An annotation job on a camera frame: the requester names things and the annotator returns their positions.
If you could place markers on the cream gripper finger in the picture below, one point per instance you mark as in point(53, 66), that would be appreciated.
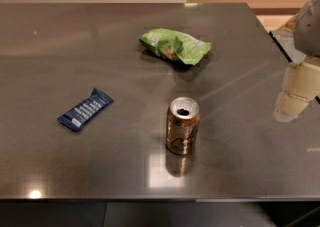
point(301, 84)

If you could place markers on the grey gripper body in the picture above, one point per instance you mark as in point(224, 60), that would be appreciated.
point(308, 31)

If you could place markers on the green rice chip bag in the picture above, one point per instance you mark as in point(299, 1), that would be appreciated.
point(175, 46)

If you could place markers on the blue rxbar blueberry bar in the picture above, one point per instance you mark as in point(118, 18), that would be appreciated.
point(77, 117)

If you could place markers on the brown soda can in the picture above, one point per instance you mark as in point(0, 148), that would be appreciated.
point(183, 119)

